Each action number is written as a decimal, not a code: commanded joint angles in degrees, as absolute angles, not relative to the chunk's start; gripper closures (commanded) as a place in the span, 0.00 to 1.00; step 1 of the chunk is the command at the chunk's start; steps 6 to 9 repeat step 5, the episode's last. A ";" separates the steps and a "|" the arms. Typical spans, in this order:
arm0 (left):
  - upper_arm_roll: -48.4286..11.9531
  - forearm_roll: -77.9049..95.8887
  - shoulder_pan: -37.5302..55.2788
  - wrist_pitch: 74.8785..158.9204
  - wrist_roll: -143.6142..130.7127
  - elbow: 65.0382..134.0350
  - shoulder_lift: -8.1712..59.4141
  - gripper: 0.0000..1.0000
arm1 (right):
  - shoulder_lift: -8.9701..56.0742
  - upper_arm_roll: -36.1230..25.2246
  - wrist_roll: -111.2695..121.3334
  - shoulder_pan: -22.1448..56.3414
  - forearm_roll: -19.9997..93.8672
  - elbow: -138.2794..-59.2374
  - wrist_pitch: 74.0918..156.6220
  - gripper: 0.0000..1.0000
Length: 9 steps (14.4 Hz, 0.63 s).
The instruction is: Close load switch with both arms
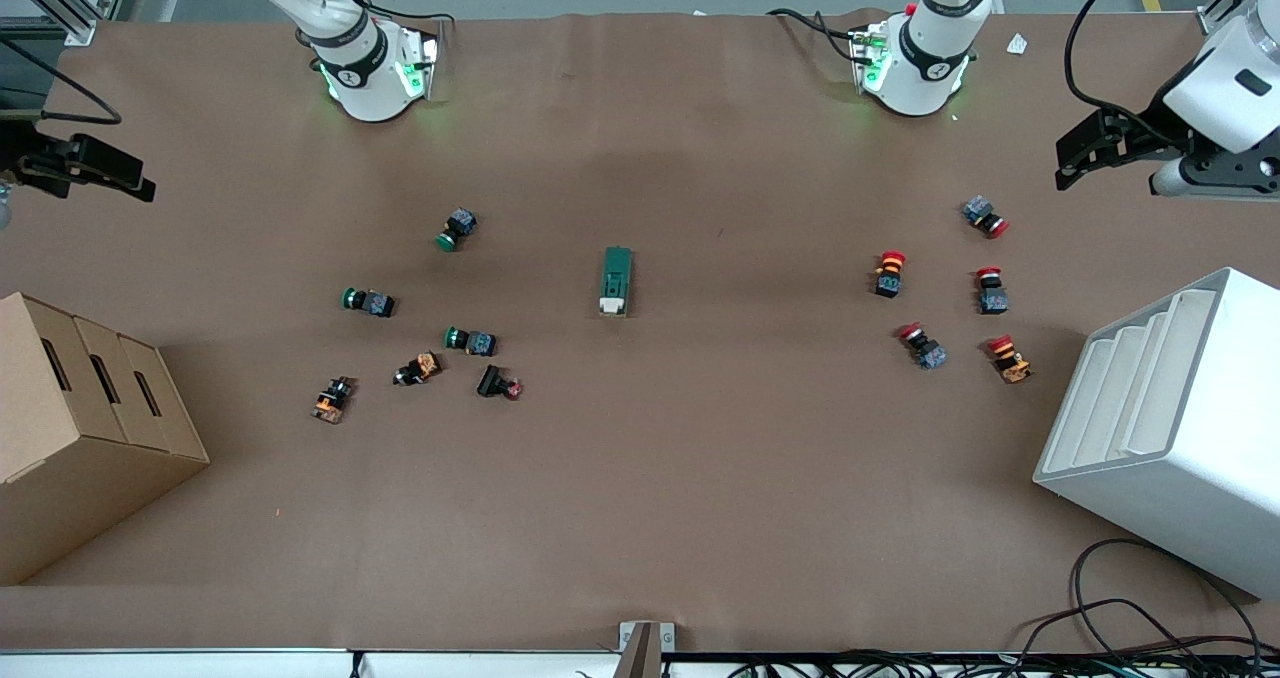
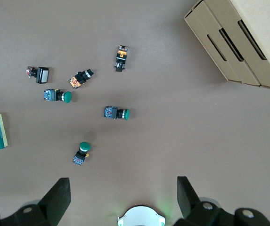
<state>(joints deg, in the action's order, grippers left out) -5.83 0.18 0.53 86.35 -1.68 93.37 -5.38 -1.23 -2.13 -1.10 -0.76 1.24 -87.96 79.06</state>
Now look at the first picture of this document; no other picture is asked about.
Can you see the black square button red block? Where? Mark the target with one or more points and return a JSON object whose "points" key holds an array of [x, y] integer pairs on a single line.
{"points": [[495, 382]]}

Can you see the white table edge rail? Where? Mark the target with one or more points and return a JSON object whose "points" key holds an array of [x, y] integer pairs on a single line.
{"points": [[200, 666]]}

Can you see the white stepped rack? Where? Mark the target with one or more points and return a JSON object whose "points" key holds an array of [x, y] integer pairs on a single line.
{"points": [[1200, 438]]}

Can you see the black push button orange block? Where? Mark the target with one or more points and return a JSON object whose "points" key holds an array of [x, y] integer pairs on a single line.
{"points": [[332, 399], [417, 369]]}

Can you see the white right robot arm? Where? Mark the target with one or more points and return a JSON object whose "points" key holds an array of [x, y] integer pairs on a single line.
{"points": [[365, 78]]}

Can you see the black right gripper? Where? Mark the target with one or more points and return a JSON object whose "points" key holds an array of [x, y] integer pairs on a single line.
{"points": [[22, 150]]}

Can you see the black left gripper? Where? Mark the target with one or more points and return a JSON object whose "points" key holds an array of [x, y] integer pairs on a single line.
{"points": [[1146, 128]]}

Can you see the white paper scrap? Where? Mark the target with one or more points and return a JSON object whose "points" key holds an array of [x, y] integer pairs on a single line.
{"points": [[1017, 44]]}

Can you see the grey metal camera bracket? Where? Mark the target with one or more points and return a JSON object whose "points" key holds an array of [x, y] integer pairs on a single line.
{"points": [[645, 648]]}

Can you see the brown cardboard box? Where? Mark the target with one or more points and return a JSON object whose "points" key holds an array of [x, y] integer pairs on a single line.
{"points": [[60, 438]]}

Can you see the red yellow emergency stop button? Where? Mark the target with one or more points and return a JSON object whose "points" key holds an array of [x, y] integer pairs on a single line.
{"points": [[889, 272]]}

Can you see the green push button blue block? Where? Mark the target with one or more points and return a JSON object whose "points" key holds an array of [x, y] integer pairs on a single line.
{"points": [[470, 340], [457, 228], [368, 301]]}

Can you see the red mushroom button orange block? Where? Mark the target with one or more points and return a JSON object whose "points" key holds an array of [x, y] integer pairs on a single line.
{"points": [[1009, 358]]}

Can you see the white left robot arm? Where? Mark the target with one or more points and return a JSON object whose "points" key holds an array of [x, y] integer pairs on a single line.
{"points": [[930, 58]]}

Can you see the red mushroom button blue block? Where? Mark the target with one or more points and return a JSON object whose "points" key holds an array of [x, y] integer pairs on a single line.
{"points": [[923, 346], [991, 293], [986, 216]]}

